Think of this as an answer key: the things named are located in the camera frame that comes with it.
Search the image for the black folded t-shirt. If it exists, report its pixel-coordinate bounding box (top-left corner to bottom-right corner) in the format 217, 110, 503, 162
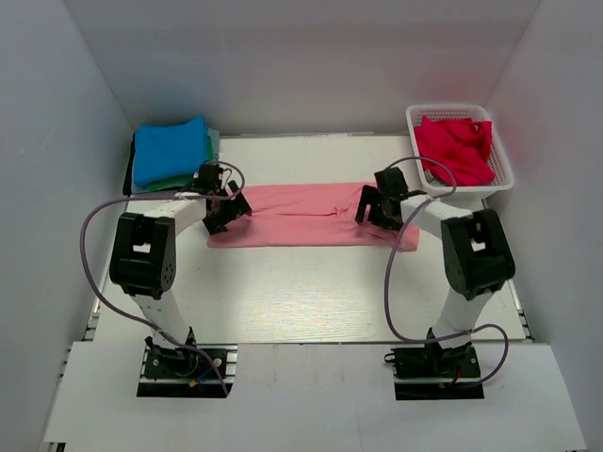
122, 136, 136, 196

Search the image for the red t-shirt in basket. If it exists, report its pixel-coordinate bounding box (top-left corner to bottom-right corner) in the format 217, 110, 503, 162
414, 117, 496, 186

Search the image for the white plastic basket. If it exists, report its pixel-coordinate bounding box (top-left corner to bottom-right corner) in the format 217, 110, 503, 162
406, 104, 514, 202

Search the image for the green folded t-shirt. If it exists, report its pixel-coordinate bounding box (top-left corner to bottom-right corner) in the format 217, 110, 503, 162
145, 136, 219, 192

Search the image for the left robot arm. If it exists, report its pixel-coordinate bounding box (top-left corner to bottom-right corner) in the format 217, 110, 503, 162
109, 161, 252, 376

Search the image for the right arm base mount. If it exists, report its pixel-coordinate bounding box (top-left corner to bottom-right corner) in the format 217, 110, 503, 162
383, 343, 484, 401

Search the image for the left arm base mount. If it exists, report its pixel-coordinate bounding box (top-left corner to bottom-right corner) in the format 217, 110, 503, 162
137, 336, 237, 399

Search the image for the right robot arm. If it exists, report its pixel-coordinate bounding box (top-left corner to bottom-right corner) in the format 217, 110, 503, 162
355, 168, 515, 376

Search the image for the pink t-shirt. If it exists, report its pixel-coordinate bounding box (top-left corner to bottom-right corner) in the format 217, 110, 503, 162
207, 182, 398, 249

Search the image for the blue folded t-shirt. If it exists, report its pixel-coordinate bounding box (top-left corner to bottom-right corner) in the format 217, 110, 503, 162
133, 116, 208, 187

